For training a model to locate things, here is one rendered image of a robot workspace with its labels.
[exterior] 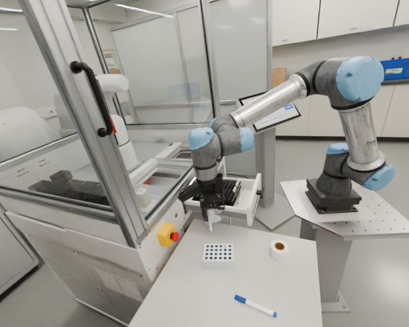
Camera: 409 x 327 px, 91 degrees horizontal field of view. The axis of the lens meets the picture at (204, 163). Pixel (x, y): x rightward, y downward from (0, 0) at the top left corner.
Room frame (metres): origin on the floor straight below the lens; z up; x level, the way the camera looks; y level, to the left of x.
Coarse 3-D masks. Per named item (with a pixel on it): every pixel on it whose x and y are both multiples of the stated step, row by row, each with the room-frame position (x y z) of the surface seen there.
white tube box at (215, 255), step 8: (208, 248) 0.59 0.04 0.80; (216, 248) 0.59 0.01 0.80; (224, 248) 0.58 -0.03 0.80; (232, 248) 0.57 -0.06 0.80; (208, 256) 0.55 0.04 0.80; (216, 256) 0.55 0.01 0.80; (224, 256) 0.54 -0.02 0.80; (232, 256) 0.54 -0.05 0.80; (208, 264) 0.53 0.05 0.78; (216, 264) 0.53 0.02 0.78; (224, 264) 0.52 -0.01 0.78; (232, 264) 0.52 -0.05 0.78
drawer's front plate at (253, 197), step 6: (258, 174) 0.90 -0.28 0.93; (258, 180) 0.85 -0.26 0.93; (258, 186) 0.84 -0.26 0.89; (252, 192) 0.76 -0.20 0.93; (252, 198) 0.72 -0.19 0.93; (258, 198) 0.83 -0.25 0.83; (252, 204) 0.69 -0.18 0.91; (252, 210) 0.68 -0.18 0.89; (252, 216) 0.68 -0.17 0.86; (252, 222) 0.67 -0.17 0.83
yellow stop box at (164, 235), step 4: (164, 224) 0.65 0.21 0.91; (168, 224) 0.65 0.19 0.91; (172, 224) 0.65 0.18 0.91; (160, 228) 0.64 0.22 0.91; (164, 228) 0.63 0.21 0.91; (168, 228) 0.63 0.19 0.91; (172, 228) 0.63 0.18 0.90; (160, 232) 0.61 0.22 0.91; (164, 232) 0.61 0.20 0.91; (168, 232) 0.61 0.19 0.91; (172, 232) 0.63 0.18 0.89; (160, 236) 0.60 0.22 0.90; (164, 236) 0.59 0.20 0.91; (168, 236) 0.60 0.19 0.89; (160, 240) 0.60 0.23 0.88; (164, 240) 0.59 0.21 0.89; (168, 240) 0.60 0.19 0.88; (172, 240) 0.62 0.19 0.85; (160, 244) 0.61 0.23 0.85; (164, 244) 0.60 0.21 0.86; (168, 244) 0.59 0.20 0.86
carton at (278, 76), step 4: (284, 68) 3.82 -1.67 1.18; (272, 72) 3.68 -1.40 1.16; (276, 72) 3.65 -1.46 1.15; (280, 72) 3.62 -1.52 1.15; (284, 72) 3.59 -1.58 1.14; (272, 76) 3.68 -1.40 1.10; (276, 76) 3.65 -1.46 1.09; (280, 76) 3.62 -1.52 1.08; (284, 76) 3.59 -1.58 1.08; (272, 80) 3.67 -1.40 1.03; (276, 80) 3.65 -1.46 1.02; (280, 80) 3.62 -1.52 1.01; (284, 80) 3.59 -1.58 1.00; (272, 84) 3.68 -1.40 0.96; (276, 84) 3.65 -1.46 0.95
